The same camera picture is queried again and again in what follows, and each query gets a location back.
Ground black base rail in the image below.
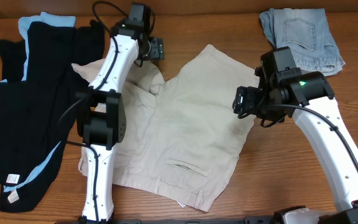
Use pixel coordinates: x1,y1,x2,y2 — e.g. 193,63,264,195
54,205,323,224

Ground light blue garment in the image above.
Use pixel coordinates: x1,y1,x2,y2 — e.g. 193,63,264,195
0,12,76,192

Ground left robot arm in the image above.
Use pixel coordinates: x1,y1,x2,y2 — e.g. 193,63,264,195
76,2,164,223

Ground folded light blue jeans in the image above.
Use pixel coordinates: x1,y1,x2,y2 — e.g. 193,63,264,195
259,8,346,76

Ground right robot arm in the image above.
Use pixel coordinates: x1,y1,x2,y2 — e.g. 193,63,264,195
232,47,358,223

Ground beige khaki shorts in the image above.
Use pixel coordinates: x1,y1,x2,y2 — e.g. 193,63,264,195
71,44,260,213

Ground black garment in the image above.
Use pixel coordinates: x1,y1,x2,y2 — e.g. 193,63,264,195
0,20,104,213

